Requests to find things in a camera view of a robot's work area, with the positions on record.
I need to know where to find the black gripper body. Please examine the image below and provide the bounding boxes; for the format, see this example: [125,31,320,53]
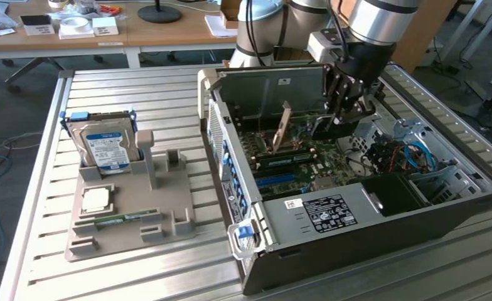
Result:
[332,39,397,95]

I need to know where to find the perforated metal drive cage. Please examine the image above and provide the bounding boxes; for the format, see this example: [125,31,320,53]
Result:
[345,90,401,148]

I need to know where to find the wooden cabinet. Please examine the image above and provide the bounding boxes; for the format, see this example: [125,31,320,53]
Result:
[327,0,459,73]

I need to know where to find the green motherboard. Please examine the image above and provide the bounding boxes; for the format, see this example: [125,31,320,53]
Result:
[237,115,376,201]

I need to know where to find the CPU socket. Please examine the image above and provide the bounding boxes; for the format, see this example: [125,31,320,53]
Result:
[260,128,301,154]

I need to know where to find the black labelled RAM stick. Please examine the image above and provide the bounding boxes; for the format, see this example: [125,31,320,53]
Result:
[256,152,316,170]

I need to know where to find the metal disk bay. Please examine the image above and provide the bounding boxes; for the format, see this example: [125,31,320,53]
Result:
[407,166,484,206]

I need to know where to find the white paper stack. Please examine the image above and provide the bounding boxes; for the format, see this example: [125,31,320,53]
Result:
[202,14,241,38]

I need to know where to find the small cardboard box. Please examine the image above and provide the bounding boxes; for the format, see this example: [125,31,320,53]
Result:
[218,0,242,21]

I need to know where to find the grey power supply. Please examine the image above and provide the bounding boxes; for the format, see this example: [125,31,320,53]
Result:
[252,183,383,248]

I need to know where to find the wooden desk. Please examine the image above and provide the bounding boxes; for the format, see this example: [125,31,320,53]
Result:
[0,0,129,60]
[126,0,359,54]

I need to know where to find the open black PC case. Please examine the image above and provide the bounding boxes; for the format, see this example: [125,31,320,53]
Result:
[197,56,492,297]

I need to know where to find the black lamp base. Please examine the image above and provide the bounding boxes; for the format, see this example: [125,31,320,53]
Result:
[136,0,182,24]

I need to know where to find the hard disk in blue carrier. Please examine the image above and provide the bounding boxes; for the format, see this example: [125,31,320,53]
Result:
[58,109,142,176]

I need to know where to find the small white box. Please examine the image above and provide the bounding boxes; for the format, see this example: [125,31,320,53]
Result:
[90,16,120,37]

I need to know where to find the orange small parts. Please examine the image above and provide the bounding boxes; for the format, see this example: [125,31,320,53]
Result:
[98,4,124,16]

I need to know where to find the grey parts rack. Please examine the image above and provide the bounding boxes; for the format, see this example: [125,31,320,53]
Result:
[64,127,196,263]

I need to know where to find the flat white box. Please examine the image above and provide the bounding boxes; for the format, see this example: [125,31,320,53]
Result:
[57,28,96,40]

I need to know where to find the white tape roll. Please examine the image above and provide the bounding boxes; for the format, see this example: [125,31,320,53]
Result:
[60,17,93,33]

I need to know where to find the silver CPU chip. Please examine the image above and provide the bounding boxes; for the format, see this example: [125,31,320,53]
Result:
[80,187,112,214]

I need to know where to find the green RAM stick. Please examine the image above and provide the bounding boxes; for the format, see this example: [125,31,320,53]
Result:
[76,210,154,226]

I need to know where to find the white box with black top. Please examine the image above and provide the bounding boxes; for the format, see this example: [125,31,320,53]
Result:
[18,14,57,36]

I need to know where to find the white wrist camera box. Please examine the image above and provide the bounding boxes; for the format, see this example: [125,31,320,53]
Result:
[307,29,349,63]

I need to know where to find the red wire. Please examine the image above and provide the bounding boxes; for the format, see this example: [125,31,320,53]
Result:
[387,145,411,172]

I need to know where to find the blue data wire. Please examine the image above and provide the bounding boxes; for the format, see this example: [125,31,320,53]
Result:
[399,140,437,172]

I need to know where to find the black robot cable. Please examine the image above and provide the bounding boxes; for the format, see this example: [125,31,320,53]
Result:
[244,0,352,66]

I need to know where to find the white floor cable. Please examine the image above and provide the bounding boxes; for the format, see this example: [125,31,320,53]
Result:
[0,130,44,151]

